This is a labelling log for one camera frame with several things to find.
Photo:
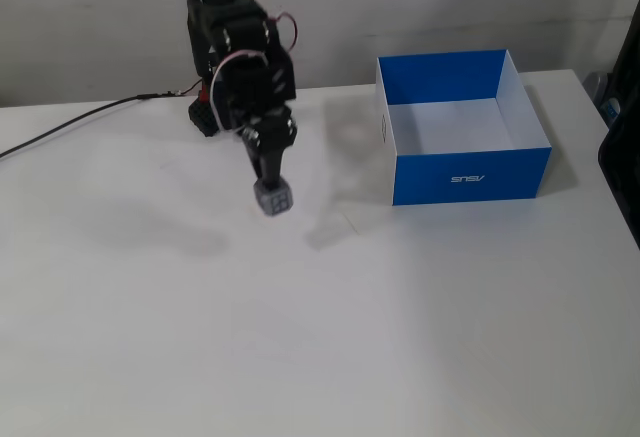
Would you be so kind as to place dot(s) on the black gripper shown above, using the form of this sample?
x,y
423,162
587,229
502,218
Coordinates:
x,y
270,144

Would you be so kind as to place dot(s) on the gray block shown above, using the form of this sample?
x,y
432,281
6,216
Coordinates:
x,y
276,202

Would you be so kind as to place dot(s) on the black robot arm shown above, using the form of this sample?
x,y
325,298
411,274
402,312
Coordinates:
x,y
210,12

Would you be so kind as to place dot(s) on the blue and white cardboard box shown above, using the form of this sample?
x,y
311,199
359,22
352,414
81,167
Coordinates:
x,y
465,177

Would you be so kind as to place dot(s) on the red clamp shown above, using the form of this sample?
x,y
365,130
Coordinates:
x,y
203,94

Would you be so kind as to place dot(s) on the gray plastic object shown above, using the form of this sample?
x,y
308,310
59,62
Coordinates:
x,y
600,92

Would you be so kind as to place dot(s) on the black plastic chair back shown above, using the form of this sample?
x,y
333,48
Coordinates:
x,y
625,157

